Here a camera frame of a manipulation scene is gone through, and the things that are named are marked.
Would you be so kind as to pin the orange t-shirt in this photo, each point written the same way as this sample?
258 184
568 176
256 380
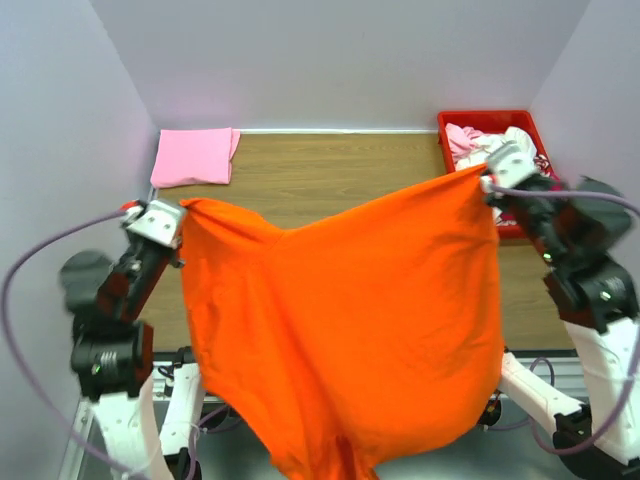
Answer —
370 335

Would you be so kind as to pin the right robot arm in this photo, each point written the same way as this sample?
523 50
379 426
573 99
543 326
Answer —
573 230

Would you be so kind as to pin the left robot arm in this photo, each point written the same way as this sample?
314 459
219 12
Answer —
112 357

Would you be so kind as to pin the folded pink t-shirt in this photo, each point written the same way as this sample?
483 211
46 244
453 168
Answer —
192 157

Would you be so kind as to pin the light pink garment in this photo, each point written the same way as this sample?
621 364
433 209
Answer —
461 140

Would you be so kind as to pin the red plastic bin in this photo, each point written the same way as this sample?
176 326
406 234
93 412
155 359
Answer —
499 127

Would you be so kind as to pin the magenta garment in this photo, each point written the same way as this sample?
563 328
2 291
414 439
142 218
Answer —
527 209

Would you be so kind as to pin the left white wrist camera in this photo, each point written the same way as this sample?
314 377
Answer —
159 221

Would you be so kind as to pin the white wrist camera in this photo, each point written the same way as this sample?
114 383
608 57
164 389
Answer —
507 167
159 221

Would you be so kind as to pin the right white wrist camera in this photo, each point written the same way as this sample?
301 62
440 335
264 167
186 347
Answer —
507 167

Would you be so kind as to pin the aluminium rail frame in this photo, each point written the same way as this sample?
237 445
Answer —
198 437

